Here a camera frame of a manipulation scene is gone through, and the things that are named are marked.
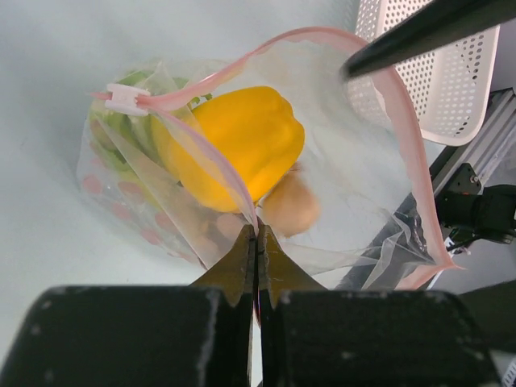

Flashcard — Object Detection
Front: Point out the aluminium frame rail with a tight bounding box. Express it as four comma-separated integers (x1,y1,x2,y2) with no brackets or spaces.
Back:
430,88,515,195

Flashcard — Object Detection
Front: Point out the white perforated plastic basket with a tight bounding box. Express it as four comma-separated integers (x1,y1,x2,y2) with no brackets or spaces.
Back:
355,0,499,146

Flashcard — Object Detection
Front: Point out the pale garlic bulb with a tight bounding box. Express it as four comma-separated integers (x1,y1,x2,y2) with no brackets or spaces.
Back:
261,162,320,238

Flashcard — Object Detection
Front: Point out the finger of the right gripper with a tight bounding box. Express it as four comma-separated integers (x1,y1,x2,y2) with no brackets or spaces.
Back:
344,0,515,79

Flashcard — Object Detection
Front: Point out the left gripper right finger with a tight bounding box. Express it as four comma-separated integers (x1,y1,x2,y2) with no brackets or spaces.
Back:
256,225,501,386

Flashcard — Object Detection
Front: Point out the green leek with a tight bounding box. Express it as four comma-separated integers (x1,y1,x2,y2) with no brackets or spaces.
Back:
89,69,189,173

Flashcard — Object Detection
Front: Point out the clear zip top bag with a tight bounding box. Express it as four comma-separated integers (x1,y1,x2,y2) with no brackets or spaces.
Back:
77,27,453,291

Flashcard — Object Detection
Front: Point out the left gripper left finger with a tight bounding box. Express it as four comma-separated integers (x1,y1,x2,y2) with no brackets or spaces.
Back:
1,226,256,386

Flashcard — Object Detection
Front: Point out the yellow bell pepper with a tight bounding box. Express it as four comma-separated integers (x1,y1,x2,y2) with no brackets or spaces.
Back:
151,86,305,212

